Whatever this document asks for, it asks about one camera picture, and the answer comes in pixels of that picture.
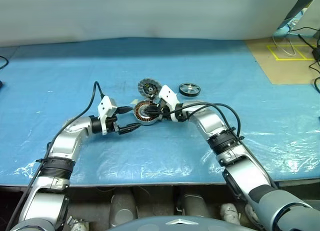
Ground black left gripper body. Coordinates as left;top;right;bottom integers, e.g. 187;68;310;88
106;114;121;135

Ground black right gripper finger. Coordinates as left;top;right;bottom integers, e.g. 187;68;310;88
148;95;163;109
143;107;163;118

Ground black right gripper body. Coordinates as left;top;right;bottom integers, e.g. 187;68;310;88
156;100;174;121

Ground silver motor housing copper windings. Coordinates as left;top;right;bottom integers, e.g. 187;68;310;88
133;100;161;127

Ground silver round motor lid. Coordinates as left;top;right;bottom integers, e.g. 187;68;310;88
137;77;161;100

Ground black spoked rotor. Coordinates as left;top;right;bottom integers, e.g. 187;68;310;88
178;82;201;98

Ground blue plastic table cover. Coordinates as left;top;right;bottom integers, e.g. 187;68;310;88
0;37;320;186

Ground grey rounded shape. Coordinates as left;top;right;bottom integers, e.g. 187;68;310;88
109;192;139;227
179;192;214;219

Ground white backdrop cloth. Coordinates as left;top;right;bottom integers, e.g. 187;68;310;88
0;0;320;49

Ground grey robot torso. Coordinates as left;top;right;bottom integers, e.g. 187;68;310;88
104;214;242;231

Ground brown cardboard sheet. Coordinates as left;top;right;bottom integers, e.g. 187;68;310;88
245;37;320;86

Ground black power adapter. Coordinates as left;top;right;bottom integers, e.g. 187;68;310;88
310;46;320;62

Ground black stand leg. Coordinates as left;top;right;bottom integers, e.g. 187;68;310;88
283;0;314;30

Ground white panel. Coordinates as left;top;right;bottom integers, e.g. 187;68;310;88
298;0;320;36

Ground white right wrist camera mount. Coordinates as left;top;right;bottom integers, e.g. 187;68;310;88
158;84;185;123

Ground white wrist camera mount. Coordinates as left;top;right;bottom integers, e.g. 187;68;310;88
158;84;185;123
96;95;118;136

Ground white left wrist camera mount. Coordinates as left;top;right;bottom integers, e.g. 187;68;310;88
96;95;118;136

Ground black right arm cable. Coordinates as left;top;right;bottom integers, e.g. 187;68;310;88
172;102;280;189

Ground white wire loop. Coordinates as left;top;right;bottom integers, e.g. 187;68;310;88
272;35;298;57

